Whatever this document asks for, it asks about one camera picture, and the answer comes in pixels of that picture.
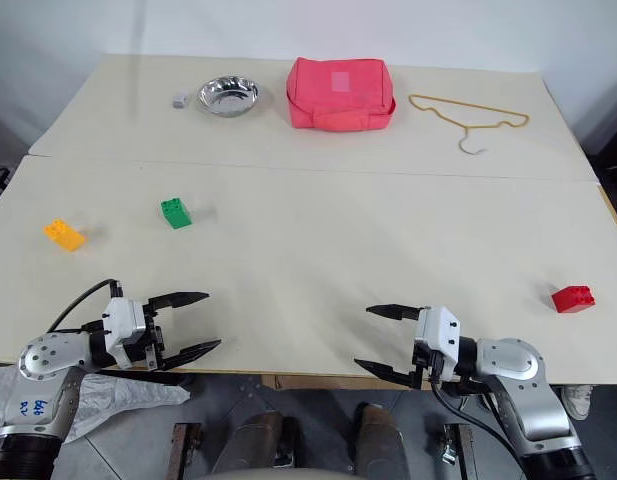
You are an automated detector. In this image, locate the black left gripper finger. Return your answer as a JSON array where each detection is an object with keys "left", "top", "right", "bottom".
[
  {"left": 147, "top": 291, "right": 211, "bottom": 315},
  {"left": 156, "top": 338, "right": 223, "bottom": 372}
]

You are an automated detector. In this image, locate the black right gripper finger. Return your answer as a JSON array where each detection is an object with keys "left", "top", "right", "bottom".
[
  {"left": 353, "top": 357, "right": 418, "bottom": 389},
  {"left": 365, "top": 304, "right": 422, "bottom": 323}
]

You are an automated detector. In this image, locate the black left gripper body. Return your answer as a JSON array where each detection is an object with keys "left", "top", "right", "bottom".
[{"left": 121, "top": 298, "right": 168, "bottom": 371}]

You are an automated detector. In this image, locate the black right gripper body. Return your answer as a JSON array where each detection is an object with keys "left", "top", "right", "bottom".
[{"left": 407, "top": 344, "right": 445, "bottom": 391}]

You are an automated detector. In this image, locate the white plastic sheet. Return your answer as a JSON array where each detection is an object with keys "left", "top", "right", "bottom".
[{"left": 0, "top": 363, "right": 191, "bottom": 444}]

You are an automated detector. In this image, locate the green toy brick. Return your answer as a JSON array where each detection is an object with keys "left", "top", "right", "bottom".
[{"left": 159, "top": 197, "right": 193, "bottom": 231}]

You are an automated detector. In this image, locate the orange toy brick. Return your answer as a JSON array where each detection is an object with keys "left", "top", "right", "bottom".
[{"left": 42, "top": 218, "right": 88, "bottom": 253}]

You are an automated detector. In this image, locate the white sneaker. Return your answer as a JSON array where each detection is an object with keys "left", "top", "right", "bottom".
[{"left": 560, "top": 384, "right": 594, "bottom": 420}]

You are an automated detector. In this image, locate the red toy brick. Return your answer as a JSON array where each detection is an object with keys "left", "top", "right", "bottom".
[{"left": 551, "top": 284, "right": 597, "bottom": 315}]

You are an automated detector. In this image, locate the steel bowl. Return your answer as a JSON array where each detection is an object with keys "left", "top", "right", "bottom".
[{"left": 196, "top": 74, "right": 262, "bottom": 119}]

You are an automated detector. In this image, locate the red fabric bag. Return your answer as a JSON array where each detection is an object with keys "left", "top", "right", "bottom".
[{"left": 286, "top": 56, "right": 398, "bottom": 132}]

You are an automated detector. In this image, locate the black equipment case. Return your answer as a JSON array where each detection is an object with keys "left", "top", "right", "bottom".
[{"left": 590, "top": 74, "right": 617, "bottom": 236}]

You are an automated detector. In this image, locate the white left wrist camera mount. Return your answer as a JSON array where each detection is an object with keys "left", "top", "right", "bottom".
[{"left": 99, "top": 297, "right": 148, "bottom": 370}]

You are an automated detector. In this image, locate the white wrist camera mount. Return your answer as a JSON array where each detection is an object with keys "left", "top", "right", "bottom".
[
  {"left": 99, "top": 297, "right": 148, "bottom": 370},
  {"left": 412, "top": 305, "right": 462, "bottom": 368}
]

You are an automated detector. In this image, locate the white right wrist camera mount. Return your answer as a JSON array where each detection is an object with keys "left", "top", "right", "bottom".
[{"left": 412, "top": 305, "right": 462, "bottom": 368}]

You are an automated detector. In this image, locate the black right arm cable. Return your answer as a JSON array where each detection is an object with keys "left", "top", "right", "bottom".
[{"left": 430, "top": 367, "right": 509, "bottom": 431}]

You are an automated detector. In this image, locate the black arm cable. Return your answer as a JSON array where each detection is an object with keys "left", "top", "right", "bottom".
[
  {"left": 46, "top": 278, "right": 125, "bottom": 334},
  {"left": 430, "top": 367, "right": 509, "bottom": 431}
]

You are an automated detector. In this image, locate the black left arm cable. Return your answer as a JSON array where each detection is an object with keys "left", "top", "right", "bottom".
[{"left": 46, "top": 278, "right": 125, "bottom": 334}]

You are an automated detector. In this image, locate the rusty metal base bracket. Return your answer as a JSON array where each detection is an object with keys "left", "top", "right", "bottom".
[
  {"left": 165, "top": 422, "right": 203, "bottom": 480},
  {"left": 436, "top": 422, "right": 482, "bottom": 480}
]

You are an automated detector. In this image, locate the yellow wire hanger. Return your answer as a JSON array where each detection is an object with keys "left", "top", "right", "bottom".
[{"left": 408, "top": 93, "right": 531, "bottom": 157}]

